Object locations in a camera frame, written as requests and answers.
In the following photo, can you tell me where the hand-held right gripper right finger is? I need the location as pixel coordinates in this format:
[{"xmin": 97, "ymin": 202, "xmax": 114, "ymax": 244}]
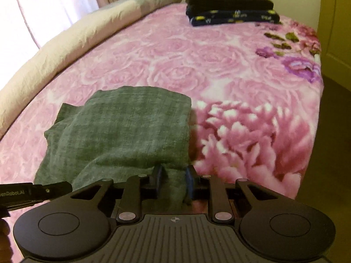
[{"xmin": 186, "ymin": 165, "xmax": 279, "ymax": 224}]

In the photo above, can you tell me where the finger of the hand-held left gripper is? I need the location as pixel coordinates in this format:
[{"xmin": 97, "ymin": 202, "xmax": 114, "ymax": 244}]
[{"xmin": 34, "ymin": 181, "xmax": 73, "ymax": 204}]

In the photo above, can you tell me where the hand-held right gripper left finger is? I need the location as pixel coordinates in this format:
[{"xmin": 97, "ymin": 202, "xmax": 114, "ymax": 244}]
[{"xmin": 70, "ymin": 164, "xmax": 168, "ymax": 224}]

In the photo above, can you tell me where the grey plaid garment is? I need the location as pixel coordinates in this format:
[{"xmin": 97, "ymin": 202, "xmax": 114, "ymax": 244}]
[{"xmin": 34, "ymin": 86, "xmax": 193, "ymax": 215}]

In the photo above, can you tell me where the person's left hand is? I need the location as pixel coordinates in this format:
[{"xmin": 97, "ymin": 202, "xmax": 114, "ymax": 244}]
[{"xmin": 0, "ymin": 219, "xmax": 11, "ymax": 263}]

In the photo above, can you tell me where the pink floral blanket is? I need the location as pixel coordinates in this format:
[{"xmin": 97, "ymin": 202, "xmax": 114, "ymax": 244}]
[{"xmin": 0, "ymin": 3, "xmax": 324, "ymax": 225}]

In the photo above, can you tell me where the grey and pink rolled comforter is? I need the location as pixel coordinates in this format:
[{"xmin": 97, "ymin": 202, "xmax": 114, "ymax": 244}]
[{"xmin": 0, "ymin": 0, "xmax": 183, "ymax": 141}]

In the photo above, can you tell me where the dark floral folded garment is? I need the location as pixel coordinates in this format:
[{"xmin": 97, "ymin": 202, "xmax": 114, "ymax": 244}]
[{"xmin": 186, "ymin": 9, "xmax": 281, "ymax": 27}]

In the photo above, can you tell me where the black folded garment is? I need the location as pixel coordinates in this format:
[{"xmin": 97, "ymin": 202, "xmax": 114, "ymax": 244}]
[{"xmin": 186, "ymin": 0, "xmax": 275, "ymax": 13}]

